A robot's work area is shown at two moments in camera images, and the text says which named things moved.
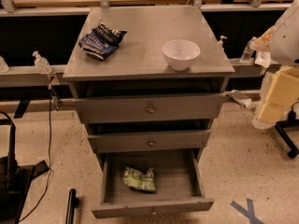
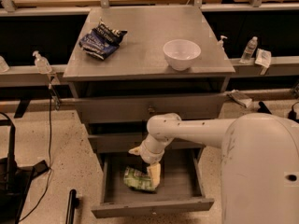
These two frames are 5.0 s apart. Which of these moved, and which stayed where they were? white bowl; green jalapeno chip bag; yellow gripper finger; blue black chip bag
Moved: yellow gripper finger
Stayed: green jalapeno chip bag; blue black chip bag; white bowl
